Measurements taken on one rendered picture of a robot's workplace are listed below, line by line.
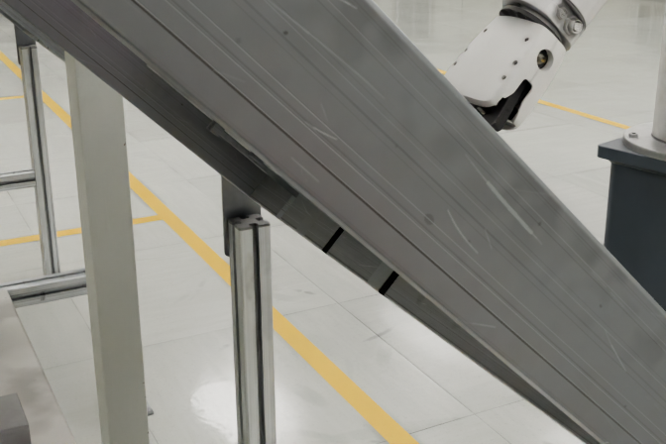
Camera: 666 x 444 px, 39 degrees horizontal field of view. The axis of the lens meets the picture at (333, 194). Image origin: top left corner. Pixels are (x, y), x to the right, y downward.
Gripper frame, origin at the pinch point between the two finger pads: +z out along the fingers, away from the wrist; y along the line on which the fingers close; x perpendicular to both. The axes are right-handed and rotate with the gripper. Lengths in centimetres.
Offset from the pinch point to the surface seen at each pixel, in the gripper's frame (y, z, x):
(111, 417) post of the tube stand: 46, 52, -16
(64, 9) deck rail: 18.9, 12.1, 32.2
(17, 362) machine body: 3.5, 39.8, 19.5
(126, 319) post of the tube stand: 46, 39, -8
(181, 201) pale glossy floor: 217, 27, -83
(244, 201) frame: 25.0, 15.9, 0.3
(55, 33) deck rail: 18.9, 14.5, 31.5
